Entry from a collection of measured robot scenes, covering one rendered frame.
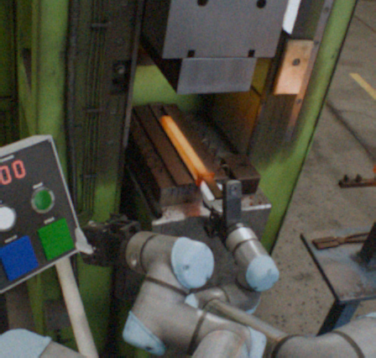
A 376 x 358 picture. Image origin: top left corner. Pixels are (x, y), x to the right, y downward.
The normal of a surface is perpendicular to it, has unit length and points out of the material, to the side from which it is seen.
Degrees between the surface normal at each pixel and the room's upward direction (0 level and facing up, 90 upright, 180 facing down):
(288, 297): 0
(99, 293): 90
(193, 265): 60
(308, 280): 0
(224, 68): 90
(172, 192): 90
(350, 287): 0
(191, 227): 90
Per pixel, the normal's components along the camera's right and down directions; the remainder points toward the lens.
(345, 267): 0.16, -0.79
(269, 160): 0.37, 0.60
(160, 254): -0.61, -0.48
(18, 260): 0.71, 0.04
